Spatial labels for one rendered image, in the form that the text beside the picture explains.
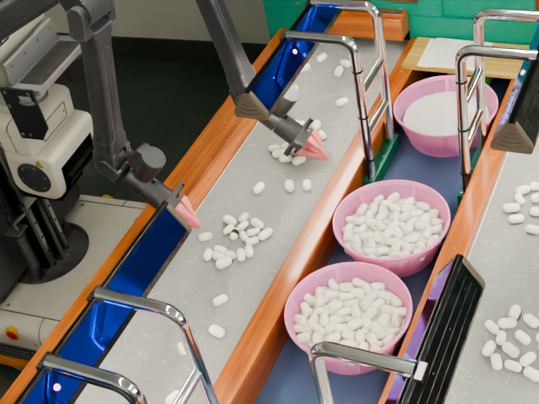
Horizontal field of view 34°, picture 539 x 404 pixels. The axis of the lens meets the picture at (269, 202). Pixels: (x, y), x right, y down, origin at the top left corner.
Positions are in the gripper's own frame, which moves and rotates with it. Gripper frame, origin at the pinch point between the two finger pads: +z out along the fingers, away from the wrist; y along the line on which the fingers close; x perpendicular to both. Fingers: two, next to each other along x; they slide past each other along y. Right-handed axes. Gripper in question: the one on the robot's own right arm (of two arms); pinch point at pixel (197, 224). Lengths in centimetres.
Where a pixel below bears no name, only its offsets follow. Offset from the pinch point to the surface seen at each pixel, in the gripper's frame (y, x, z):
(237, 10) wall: 175, 96, -32
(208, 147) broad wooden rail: 32.1, 13.6, -8.4
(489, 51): 35, -62, 25
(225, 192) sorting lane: 19.3, 8.2, 1.8
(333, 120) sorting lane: 53, -3, 14
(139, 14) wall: 172, 132, -68
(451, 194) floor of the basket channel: 38, -21, 45
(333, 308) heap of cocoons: -8.9, -17.9, 32.6
